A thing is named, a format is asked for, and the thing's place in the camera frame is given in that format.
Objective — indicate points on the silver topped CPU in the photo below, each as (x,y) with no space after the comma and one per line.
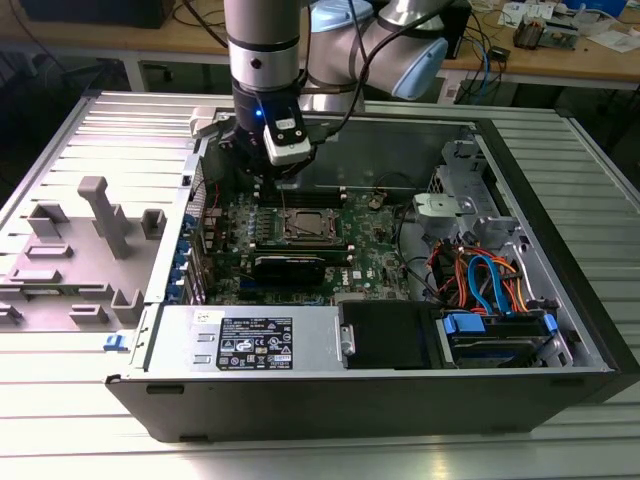
(312,222)

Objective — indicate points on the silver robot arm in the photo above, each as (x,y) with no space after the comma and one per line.
(260,50)

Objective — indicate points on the CPU socket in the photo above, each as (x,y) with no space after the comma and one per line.
(283,235)

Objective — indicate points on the silver case release latch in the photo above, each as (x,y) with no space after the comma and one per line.
(202,120)

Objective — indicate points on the silver coin cell battery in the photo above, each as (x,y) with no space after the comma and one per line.
(376,202)

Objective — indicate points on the black graphics card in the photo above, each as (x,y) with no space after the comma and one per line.
(287,272)

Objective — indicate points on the green RAM stick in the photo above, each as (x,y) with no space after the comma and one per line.
(334,256)

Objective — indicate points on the large black box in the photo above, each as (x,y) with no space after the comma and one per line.
(100,12)

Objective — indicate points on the long wooden desk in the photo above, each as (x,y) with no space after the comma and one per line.
(75,37)

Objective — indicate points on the green motherboard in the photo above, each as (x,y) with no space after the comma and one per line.
(370,260)

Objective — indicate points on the silver metal drive cage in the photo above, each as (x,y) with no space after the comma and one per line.
(440,207)

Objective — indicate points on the small black tower box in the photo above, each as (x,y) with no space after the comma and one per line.
(459,30)

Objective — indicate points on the grey plastic parts rack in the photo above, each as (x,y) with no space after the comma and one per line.
(80,270)

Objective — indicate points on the silver power supply unit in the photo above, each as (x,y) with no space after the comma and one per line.
(170,340)

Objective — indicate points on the blue plastic latch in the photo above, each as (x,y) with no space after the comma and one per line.
(114,343)

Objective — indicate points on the white printed card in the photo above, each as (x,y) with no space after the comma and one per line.
(510,15)

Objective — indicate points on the copper wound transformer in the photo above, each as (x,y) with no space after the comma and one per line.
(530,32)

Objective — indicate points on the hard disk in blue carrier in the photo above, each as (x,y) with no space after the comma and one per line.
(465,325)

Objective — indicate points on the black and silver PC case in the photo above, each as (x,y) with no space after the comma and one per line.
(300,410)

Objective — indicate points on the grey metal device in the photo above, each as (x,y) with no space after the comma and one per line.
(562,35)

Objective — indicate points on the white paper sheet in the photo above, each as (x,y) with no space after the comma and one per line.
(615,40)

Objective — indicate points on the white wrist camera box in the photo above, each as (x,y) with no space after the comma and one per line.
(287,150)

